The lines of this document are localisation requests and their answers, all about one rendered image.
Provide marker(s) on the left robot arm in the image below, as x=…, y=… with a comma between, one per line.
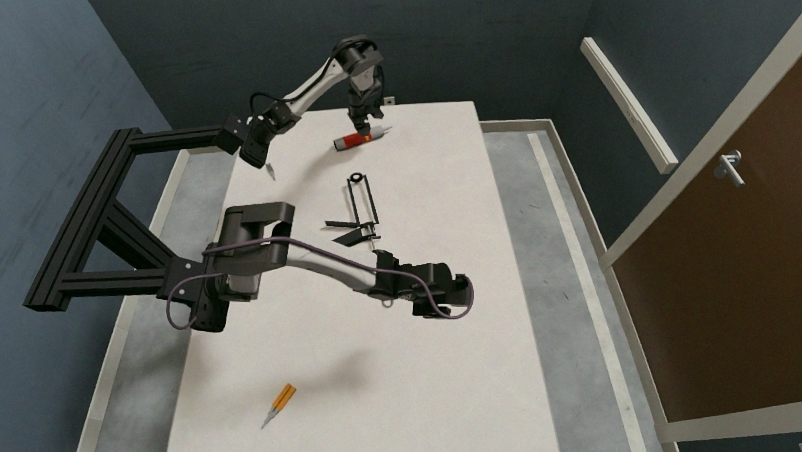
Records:
x=286, y=115

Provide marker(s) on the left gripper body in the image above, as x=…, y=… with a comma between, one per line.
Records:
x=357, y=115

